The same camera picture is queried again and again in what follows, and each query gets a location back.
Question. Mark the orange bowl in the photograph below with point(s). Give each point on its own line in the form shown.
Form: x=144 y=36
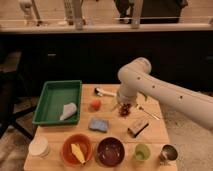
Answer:
x=85 y=145

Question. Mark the small red apple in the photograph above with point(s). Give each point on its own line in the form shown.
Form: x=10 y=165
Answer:
x=95 y=104

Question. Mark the yellow banana piece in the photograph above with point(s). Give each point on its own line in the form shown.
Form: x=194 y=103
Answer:
x=78 y=153

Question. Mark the wooden block with black base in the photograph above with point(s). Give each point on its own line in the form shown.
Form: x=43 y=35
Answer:
x=136 y=128

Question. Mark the white crumpled cloth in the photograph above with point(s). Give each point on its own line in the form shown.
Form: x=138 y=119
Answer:
x=68 y=110

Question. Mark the green plastic tray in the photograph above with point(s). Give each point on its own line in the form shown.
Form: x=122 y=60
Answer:
x=54 y=96

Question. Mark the brown pine cone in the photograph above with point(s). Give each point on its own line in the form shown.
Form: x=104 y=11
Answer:
x=124 y=110

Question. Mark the purple bowl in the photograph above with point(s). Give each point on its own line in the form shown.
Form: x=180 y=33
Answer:
x=110 y=151

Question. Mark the blue sponge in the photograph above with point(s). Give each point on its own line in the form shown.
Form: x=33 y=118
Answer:
x=98 y=125

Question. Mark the green plastic cup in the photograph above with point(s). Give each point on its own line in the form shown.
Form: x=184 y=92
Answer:
x=142 y=152

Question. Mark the silver metal cup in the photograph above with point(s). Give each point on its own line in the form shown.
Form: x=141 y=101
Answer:
x=168 y=153

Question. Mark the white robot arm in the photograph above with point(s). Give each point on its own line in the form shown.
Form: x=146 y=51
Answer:
x=135 y=78

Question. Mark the silver fork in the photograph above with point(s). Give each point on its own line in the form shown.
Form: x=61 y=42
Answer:
x=139 y=107

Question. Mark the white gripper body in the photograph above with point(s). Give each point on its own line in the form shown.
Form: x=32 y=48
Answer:
x=122 y=100

